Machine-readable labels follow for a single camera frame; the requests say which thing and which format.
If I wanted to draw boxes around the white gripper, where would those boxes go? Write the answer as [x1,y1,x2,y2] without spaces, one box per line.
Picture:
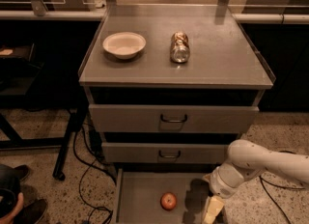
[202,163,248,224]

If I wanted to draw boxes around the red apple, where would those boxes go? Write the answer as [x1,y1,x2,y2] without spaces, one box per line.
[160,192,177,210]

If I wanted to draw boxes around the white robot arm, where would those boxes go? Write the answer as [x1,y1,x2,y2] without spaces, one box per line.
[202,139,309,224]

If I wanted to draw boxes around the bottom grey drawer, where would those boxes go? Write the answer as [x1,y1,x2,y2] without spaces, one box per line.
[111,170,210,224]

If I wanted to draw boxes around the grey drawer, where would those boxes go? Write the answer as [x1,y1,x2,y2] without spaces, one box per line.
[102,142,228,164]
[89,104,259,134]
[111,170,210,224]

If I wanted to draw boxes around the middle grey drawer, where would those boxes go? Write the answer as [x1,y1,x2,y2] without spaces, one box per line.
[102,142,228,164]

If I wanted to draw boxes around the grey drawer cabinet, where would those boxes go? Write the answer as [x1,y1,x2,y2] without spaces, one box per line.
[79,5,275,164]

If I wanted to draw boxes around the top grey drawer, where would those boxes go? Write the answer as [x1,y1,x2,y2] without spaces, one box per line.
[89,104,259,134]

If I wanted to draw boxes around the person hand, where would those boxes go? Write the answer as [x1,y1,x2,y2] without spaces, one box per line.
[0,192,25,224]

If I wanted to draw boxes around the crushed soda can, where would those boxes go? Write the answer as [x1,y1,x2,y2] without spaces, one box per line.
[170,32,190,64]

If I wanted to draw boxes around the white bowl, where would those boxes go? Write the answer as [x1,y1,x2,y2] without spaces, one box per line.
[102,32,146,60]

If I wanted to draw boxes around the brown shoe lower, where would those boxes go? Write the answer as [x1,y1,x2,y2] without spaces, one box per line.
[21,199,47,224]

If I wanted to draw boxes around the brown shoe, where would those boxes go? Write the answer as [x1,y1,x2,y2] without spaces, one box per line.
[14,165,30,182]
[21,199,47,224]

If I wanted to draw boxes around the brown shoe upper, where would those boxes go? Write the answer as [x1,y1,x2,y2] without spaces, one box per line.
[14,165,30,182]

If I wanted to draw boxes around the black floor cable right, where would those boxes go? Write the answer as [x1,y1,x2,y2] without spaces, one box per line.
[259,150,309,224]

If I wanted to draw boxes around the black floor cable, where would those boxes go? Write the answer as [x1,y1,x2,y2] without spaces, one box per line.
[259,150,309,224]
[72,125,117,224]

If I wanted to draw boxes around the black floor cable left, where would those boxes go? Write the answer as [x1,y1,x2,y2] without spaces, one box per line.
[72,125,117,224]

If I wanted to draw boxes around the black table frame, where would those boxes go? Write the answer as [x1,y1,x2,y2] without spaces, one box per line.
[1,46,87,181]

